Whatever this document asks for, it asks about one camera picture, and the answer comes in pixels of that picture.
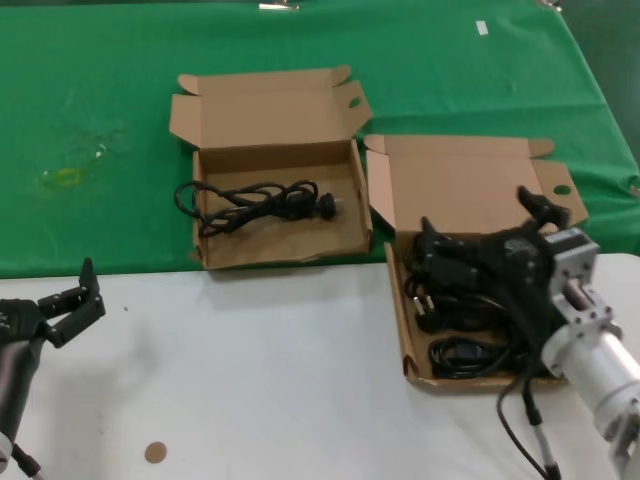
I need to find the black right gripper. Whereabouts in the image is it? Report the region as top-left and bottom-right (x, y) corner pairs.
(418, 185), (571, 322)

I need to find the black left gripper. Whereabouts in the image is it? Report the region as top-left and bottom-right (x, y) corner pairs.
(0, 257), (107, 350)

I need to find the black power cable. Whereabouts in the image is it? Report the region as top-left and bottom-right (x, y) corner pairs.
(174, 179), (344, 237)
(428, 337), (546, 379)
(405, 232), (436, 281)
(407, 277), (531, 337)

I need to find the open brown cardboard box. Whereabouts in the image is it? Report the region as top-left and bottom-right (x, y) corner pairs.
(168, 64), (374, 271)
(363, 133), (589, 387)

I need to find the green tablecloth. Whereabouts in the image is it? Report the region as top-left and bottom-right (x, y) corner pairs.
(0, 0), (640, 281)

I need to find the grey connector left arm cable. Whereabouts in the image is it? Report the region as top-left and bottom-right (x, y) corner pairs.
(12, 442), (49, 480)

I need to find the grey connector arm cable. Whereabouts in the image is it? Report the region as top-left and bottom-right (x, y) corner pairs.
(12, 442), (49, 480)
(522, 384), (561, 480)

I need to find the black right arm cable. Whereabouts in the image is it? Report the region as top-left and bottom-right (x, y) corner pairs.
(495, 372), (551, 480)

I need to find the grey connector right arm cable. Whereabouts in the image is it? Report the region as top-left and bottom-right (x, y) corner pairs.
(522, 384), (561, 480)

